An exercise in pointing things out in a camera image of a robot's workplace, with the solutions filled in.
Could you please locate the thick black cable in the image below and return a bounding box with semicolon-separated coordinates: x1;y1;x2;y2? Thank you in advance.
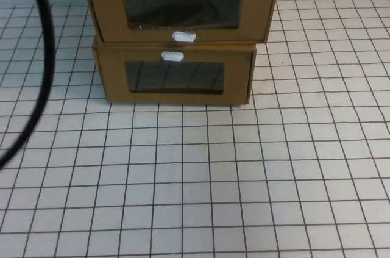
0;0;57;170

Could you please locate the brown cardboard drawer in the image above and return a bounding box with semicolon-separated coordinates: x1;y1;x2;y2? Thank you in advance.
86;0;277;42
97;49;253;106

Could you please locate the lower cardboard drawer with window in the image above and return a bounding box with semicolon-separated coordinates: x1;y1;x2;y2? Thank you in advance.
92;40;258;107

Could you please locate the white plastic drawer handle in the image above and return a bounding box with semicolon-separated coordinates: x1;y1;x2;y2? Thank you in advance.
171;30;197;43
160;51;185;64

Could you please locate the brown cardboard drawer, smooth window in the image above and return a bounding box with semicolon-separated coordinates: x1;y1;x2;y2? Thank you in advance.
97;49;253;106

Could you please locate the white grid tablecloth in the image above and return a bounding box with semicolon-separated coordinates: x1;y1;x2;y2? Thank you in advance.
0;0;390;258

